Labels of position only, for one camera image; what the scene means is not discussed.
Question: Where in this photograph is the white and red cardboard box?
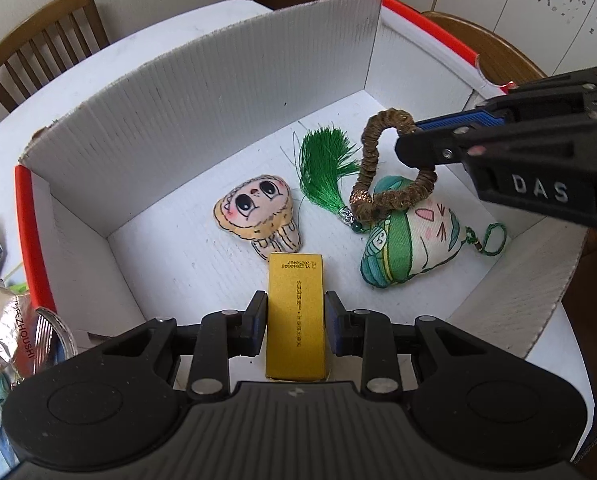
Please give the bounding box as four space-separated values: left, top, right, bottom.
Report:
14 0 588 361

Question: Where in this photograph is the silver foil snack packet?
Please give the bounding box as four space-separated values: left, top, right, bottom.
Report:
0 280 76 392

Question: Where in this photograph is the green and white plush pouch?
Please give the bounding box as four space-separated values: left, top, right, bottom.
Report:
359 175 508 288

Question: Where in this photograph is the wooden round-back chair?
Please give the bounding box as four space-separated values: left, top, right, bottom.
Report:
421 10 549 91

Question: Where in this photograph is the brown bracelet with green tassel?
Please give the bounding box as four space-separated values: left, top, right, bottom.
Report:
278 109 438 236

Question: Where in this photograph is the wooden slat-back chair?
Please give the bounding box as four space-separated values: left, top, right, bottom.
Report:
0 0 110 113

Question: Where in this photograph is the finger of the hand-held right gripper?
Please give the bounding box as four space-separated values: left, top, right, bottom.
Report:
395 126 480 172
415 106 510 134

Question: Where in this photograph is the white cabinet with stickers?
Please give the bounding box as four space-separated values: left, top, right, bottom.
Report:
431 0 597 78

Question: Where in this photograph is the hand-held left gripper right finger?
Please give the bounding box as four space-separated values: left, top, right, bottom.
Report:
324 290 500 397

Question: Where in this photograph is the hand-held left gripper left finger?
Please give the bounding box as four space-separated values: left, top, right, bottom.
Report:
92 290 269 398

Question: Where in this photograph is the doll face plush charm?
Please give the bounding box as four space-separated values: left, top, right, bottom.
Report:
213 174 304 262

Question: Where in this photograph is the gold rectangular box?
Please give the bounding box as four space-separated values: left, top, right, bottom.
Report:
265 253 329 382

